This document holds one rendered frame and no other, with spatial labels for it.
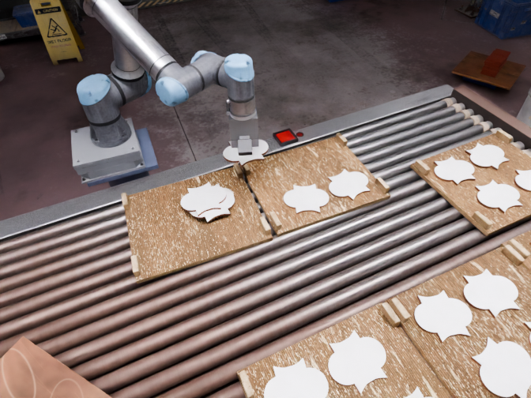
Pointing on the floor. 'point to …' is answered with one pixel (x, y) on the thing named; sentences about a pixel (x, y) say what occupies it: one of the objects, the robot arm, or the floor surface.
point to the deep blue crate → (506, 17)
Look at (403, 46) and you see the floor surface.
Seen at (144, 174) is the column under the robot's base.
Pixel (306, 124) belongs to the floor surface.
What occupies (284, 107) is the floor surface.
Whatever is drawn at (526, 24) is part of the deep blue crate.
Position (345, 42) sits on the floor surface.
